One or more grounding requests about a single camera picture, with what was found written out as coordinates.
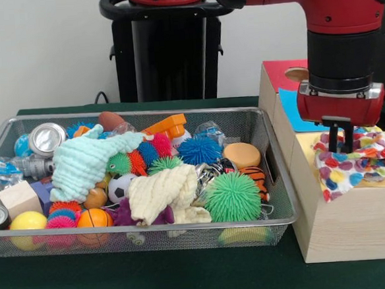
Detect tan round wooden block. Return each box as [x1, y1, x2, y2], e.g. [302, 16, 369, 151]
[222, 141, 262, 172]

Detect cream yellow cloth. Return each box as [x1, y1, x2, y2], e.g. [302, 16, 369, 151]
[126, 162, 212, 229]

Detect pink spiky ball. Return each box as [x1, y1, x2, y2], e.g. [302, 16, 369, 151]
[45, 207, 78, 231]

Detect silver drink can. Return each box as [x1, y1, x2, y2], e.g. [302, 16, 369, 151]
[27, 121, 69, 159]

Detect orange plastic toy brick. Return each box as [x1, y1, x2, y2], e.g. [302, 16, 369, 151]
[141, 113, 189, 143]

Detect green spiky ball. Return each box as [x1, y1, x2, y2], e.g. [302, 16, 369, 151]
[202, 170, 264, 225]

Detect small soccer ball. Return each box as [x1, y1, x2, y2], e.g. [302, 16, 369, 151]
[106, 173, 139, 205]

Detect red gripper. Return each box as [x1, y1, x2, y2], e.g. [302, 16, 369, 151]
[295, 78, 385, 158]

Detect polka-dot cloth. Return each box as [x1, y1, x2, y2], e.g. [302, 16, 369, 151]
[312, 125, 385, 203]

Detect small orange basketball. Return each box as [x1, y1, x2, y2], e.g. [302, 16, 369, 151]
[75, 207, 115, 247]

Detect blue spiky ball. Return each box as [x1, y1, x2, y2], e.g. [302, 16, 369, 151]
[176, 135, 224, 168]

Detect clear mesh bin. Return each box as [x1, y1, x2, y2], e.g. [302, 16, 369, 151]
[0, 96, 303, 266]

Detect wooden box with three holes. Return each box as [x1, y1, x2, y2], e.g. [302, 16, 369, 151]
[255, 52, 385, 267]

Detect mint green cloth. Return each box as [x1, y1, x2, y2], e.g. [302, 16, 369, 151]
[45, 121, 150, 205]

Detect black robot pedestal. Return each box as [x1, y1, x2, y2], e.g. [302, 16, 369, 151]
[99, 0, 243, 105]

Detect dark green tablecloth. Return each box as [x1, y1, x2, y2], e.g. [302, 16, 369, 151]
[0, 83, 385, 289]

